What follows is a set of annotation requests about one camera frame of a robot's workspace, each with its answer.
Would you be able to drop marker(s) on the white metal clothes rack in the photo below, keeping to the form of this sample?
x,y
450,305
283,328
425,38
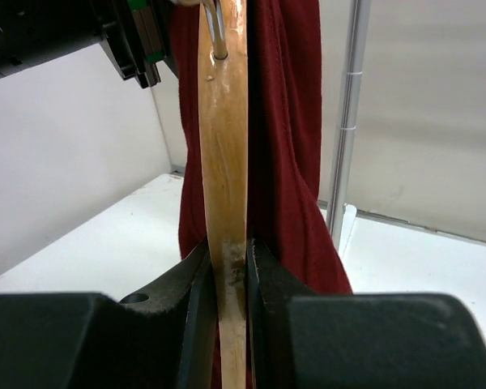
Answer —
x,y
346,118

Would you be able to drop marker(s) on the wooden clothes hanger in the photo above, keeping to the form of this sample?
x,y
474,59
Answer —
x,y
223,133

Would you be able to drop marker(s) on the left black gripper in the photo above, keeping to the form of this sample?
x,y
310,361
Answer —
x,y
133,34

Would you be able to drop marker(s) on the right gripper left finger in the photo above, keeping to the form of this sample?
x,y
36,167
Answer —
x,y
177,340

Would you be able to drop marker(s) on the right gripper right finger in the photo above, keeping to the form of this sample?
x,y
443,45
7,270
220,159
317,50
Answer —
x,y
270,289

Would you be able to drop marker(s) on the dark red t shirt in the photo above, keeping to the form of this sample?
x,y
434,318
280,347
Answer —
x,y
285,137

